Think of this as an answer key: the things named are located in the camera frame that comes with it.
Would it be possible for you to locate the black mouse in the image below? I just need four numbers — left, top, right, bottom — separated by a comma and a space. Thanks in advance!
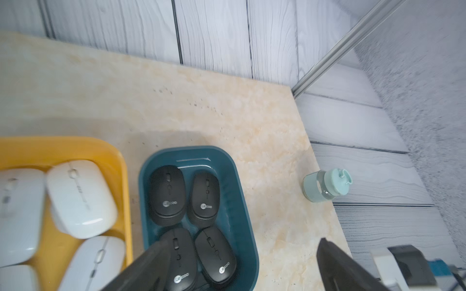
187, 172, 220, 229
161, 227, 198, 291
194, 226, 237, 289
148, 165, 187, 227

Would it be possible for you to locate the yellow plastic storage box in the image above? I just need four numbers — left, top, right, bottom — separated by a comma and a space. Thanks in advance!
1, 137, 133, 291

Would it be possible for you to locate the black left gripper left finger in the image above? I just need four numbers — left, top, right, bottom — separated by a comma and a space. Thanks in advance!
103, 241, 171, 291

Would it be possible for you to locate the white mouse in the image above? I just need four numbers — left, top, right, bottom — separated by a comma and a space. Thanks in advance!
0, 265, 41, 291
58, 236, 126, 291
46, 160, 118, 240
1, 168, 46, 267

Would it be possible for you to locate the glass jar with mint lid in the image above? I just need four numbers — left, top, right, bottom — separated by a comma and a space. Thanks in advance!
302, 168, 353, 203

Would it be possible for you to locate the teal plastic storage box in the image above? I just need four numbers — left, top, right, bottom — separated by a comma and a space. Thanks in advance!
138, 145, 259, 291

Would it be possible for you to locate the aluminium frame post right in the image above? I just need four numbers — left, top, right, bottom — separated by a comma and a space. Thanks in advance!
292, 1, 405, 98

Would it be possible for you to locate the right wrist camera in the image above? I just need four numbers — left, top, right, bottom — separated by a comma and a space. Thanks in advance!
371, 245, 466, 291

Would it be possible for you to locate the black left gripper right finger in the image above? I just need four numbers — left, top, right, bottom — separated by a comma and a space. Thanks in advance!
316, 238, 389, 291

